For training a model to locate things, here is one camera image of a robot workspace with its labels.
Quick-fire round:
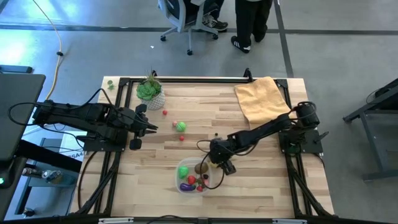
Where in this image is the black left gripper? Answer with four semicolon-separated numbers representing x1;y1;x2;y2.
129;103;159;151

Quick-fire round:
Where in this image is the brown toy kiwi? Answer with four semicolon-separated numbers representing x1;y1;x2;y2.
194;162;209;174

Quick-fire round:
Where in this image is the clear plastic tupperware container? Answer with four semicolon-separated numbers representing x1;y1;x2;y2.
175;157;214;195

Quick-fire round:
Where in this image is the purple toy eggplant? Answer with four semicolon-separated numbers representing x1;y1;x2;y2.
179;182;197;192

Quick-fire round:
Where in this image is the succulent in patterned white pot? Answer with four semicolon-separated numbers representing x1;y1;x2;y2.
136;70;166;111

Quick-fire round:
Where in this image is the orange yellow towel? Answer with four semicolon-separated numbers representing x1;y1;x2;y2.
233;76;298;130

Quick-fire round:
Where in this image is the white printed label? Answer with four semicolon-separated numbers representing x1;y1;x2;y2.
58;132;86;162

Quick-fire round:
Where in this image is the metal clamp tool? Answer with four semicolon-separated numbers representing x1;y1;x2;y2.
21;167;63;184

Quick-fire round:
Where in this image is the grey office chair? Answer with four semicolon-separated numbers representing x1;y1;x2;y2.
157;0;220;56

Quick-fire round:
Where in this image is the person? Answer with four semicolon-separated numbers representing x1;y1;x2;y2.
186;0;229;32
230;0;274;54

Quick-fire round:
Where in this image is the dark flat panel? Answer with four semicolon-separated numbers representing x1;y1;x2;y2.
0;64;34;75

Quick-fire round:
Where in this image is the black side desk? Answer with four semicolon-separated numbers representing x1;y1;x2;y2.
343;77;398;181

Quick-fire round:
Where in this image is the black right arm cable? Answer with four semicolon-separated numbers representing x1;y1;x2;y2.
196;101;318;190

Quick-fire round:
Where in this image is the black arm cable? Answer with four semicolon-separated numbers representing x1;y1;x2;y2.
7;88;113;127
196;101;318;190

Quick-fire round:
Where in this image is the black aluminium table frame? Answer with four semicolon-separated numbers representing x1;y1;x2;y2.
70;75;336;218

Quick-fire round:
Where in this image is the white metal bracket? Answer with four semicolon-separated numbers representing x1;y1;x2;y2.
98;217;135;224
272;218;308;224

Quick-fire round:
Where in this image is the yellow cable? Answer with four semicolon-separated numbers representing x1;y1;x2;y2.
30;0;63;100

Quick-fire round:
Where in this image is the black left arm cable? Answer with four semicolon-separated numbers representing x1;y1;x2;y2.
7;88;113;127

